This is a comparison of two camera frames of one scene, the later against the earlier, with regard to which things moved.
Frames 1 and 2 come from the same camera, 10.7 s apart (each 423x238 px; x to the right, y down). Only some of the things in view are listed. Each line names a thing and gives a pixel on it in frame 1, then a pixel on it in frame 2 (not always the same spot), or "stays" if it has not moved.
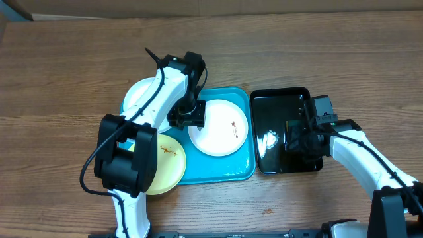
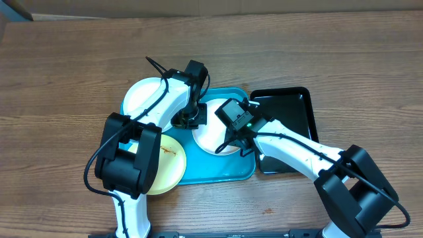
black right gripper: (293, 145) to (232, 135)
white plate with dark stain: (135, 92) stays
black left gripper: (198, 119) stays
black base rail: (297, 233) stays
